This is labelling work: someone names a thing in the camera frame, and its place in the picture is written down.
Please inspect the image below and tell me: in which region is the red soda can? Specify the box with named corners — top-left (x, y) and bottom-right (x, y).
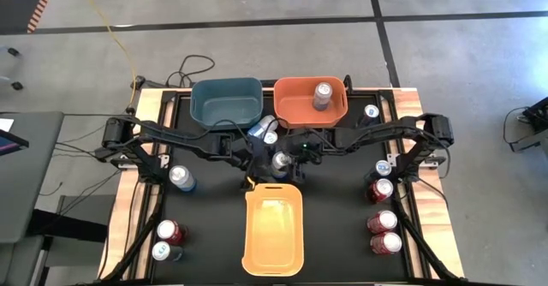
top-left (366, 177), bottom-right (395, 205)
top-left (366, 210), bottom-right (399, 235)
top-left (156, 219), bottom-right (188, 247)
top-left (369, 231), bottom-right (403, 256)

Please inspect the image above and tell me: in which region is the dark tablet screen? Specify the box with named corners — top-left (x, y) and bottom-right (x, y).
top-left (0, 128), bottom-right (30, 157)

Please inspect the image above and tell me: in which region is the yellow plastic bin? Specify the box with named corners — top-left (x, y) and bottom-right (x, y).
top-left (241, 182), bottom-right (306, 277)

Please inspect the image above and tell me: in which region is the yellow cable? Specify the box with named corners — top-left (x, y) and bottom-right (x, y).
top-left (71, 0), bottom-right (138, 107)

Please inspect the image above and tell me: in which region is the black aluminium table frame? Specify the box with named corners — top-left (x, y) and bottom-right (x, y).
top-left (96, 86), bottom-right (466, 286)

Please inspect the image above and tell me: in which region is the black floor device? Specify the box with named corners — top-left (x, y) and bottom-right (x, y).
top-left (509, 96), bottom-right (548, 152)

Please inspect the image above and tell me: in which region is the orange plastic bin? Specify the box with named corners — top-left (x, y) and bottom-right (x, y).
top-left (272, 75), bottom-right (349, 129)

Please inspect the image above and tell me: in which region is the grey desk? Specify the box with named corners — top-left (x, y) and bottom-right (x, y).
top-left (0, 110), bottom-right (65, 244)

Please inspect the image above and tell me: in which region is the black cable loop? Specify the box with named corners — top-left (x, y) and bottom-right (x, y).
top-left (165, 54), bottom-right (216, 88)

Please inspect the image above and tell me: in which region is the black mat with orange stripes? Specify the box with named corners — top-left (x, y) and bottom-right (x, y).
top-left (0, 0), bottom-right (59, 34)

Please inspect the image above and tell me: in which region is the blue plastic bin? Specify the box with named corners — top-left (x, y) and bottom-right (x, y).
top-left (189, 77), bottom-right (264, 131)

